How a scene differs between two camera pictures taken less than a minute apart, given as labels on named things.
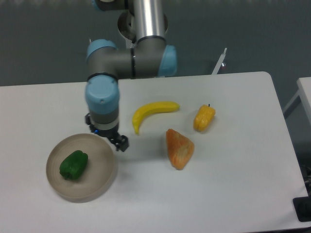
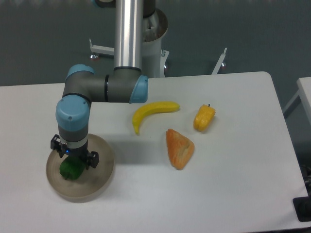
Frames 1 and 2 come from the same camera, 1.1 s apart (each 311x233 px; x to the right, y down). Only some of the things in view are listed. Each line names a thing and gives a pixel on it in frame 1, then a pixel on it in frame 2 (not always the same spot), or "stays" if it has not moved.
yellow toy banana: [152, 108] stays
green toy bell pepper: [74, 165] stays
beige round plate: [98, 175] stays
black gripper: [121, 141] -> [81, 153]
